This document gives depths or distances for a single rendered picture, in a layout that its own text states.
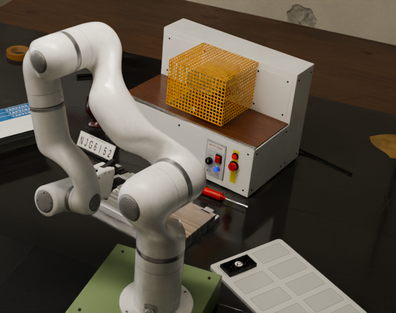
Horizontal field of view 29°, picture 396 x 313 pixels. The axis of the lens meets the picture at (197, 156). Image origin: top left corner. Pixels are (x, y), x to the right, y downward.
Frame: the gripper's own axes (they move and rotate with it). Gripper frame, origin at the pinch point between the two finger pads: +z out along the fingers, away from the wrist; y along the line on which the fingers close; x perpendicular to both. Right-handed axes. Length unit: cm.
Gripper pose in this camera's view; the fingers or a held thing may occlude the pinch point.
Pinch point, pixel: (119, 176)
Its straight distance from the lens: 231.4
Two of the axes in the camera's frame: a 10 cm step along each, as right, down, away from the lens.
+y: -2.1, 9.1, 3.5
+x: 8.2, 3.6, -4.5
